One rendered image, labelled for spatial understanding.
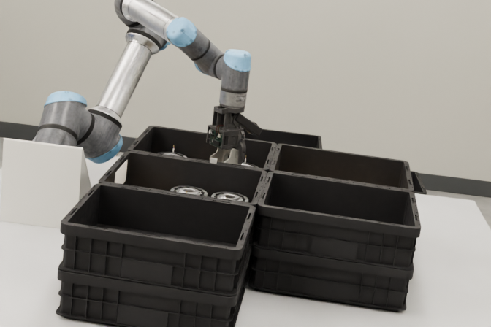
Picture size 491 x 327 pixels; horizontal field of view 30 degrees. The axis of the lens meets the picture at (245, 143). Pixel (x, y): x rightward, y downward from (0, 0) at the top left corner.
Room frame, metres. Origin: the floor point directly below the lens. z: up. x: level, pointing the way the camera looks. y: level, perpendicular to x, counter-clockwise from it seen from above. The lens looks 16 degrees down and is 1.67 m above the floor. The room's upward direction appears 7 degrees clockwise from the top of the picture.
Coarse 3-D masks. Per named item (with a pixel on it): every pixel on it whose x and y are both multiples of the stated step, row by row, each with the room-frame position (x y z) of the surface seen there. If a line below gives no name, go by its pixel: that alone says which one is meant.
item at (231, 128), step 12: (216, 108) 2.46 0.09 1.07; (228, 108) 2.46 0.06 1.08; (240, 108) 2.47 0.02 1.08; (216, 120) 2.46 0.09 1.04; (228, 120) 2.47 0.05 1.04; (216, 132) 2.46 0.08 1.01; (228, 132) 2.45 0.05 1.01; (240, 132) 2.48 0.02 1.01; (216, 144) 2.45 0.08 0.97; (228, 144) 2.45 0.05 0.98
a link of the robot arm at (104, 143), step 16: (128, 32) 2.83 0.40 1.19; (144, 32) 2.81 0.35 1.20; (128, 48) 2.79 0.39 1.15; (144, 48) 2.80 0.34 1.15; (160, 48) 2.88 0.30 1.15; (128, 64) 2.76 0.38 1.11; (144, 64) 2.79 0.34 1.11; (112, 80) 2.73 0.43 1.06; (128, 80) 2.73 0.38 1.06; (112, 96) 2.69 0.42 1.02; (128, 96) 2.72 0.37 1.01; (96, 112) 2.64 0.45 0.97; (112, 112) 2.66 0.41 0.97; (96, 128) 2.60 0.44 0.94; (112, 128) 2.64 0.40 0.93; (80, 144) 2.57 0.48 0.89; (96, 144) 2.59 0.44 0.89; (112, 144) 2.63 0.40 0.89; (96, 160) 2.62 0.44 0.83
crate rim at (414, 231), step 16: (272, 176) 2.35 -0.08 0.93; (288, 176) 2.38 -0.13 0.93; (304, 176) 2.39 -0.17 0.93; (400, 192) 2.36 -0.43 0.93; (272, 208) 2.10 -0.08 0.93; (288, 208) 2.11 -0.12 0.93; (416, 208) 2.22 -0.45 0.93; (336, 224) 2.09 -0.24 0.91; (352, 224) 2.08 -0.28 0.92; (368, 224) 2.08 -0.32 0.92; (384, 224) 2.08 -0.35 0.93; (416, 224) 2.10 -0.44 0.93
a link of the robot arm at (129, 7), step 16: (128, 0) 2.73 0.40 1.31; (144, 0) 2.69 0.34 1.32; (128, 16) 2.74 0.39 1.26; (144, 16) 2.64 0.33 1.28; (160, 16) 2.58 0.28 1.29; (176, 16) 2.57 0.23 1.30; (160, 32) 2.56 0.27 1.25; (176, 32) 2.45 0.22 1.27; (192, 32) 2.47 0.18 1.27; (192, 48) 2.48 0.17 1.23; (208, 48) 2.51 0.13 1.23
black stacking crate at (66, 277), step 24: (72, 288) 1.84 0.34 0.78; (96, 288) 1.84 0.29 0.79; (120, 288) 1.83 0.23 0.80; (144, 288) 1.82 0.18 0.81; (168, 288) 1.82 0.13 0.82; (240, 288) 1.98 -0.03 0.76; (72, 312) 1.85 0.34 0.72; (96, 312) 1.84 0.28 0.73; (120, 312) 1.83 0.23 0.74; (144, 312) 1.83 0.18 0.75; (168, 312) 1.82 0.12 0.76; (192, 312) 1.82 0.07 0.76; (216, 312) 1.82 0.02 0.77
